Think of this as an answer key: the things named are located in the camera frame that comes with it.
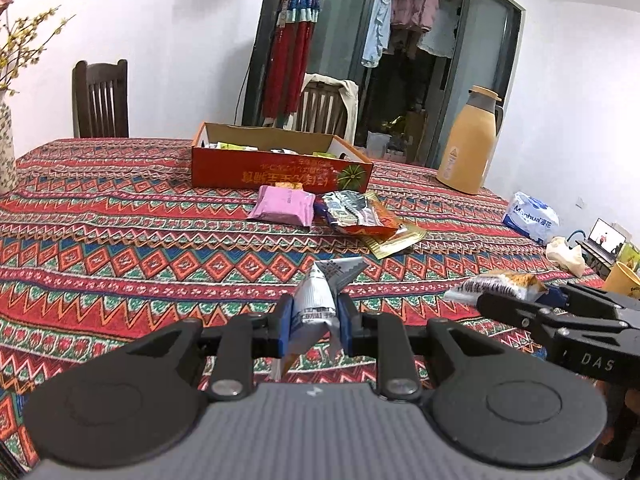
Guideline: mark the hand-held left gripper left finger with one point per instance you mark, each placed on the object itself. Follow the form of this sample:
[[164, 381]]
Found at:
[[285, 325]]

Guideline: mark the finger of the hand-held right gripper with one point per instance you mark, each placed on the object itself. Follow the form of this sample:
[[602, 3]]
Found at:
[[510, 312], [556, 296]]

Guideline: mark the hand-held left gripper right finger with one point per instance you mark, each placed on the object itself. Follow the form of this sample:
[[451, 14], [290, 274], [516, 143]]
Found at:
[[345, 325]]

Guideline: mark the white printed snack packet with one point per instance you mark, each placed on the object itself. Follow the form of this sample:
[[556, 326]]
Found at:
[[315, 300], [495, 282]]

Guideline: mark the red cardboard box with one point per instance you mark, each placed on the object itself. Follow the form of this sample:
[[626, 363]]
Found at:
[[280, 170]]

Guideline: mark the crumpled cream cloth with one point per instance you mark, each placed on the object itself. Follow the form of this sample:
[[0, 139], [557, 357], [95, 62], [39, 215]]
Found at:
[[565, 257]]

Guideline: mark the yellow cup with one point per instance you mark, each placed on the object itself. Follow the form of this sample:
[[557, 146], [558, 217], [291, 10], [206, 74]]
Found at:
[[620, 280]]

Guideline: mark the open laptop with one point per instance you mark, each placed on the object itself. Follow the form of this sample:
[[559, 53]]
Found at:
[[605, 237]]

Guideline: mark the white tissue pack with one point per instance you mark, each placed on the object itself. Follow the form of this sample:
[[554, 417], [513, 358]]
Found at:
[[530, 217]]

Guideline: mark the gold striped packet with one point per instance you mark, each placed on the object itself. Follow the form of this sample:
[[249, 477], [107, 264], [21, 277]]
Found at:
[[395, 242]]

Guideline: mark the orange packet with clear window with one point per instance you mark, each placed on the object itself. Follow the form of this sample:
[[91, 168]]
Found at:
[[380, 222]]

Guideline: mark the pink snack packet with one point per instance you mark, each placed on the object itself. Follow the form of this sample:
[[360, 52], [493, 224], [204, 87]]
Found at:
[[282, 206]]

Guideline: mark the beige thermos jug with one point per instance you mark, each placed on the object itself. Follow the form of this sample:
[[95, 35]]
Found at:
[[465, 155]]

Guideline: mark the red patterned tablecloth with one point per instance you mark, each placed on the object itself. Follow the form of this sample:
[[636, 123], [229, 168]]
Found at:
[[125, 260]]

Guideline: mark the white pot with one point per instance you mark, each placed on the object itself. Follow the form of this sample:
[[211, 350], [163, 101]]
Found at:
[[377, 144]]

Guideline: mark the chair with draped cloth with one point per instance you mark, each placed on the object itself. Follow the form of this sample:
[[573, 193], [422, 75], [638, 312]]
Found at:
[[350, 100]]

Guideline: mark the brown slatted wooden chair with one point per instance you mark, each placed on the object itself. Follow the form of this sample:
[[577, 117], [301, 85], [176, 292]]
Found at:
[[320, 92]]

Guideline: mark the red hanging decoration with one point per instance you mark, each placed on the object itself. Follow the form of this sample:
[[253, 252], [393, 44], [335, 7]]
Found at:
[[287, 60]]

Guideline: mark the dark framed glass sliding door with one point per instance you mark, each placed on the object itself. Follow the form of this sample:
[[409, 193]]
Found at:
[[480, 35]]

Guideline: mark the white lace garment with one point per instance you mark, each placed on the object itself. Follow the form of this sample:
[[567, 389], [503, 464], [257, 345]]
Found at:
[[442, 35]]

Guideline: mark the light blue hanging shirt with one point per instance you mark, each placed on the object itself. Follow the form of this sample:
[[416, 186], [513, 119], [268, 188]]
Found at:
[[377, 35]]

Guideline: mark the dark wooden chair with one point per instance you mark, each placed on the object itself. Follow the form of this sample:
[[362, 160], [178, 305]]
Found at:
[[100, 72]]

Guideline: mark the pink hanging garment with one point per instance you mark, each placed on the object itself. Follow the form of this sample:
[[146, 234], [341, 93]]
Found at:
[[415, 5]]

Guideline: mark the small speckled vase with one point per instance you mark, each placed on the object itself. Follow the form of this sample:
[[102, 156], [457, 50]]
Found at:
[[6, 155]]

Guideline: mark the yellow flower sprigs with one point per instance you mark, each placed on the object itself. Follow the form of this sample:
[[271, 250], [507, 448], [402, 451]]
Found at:
[[27, 27]]

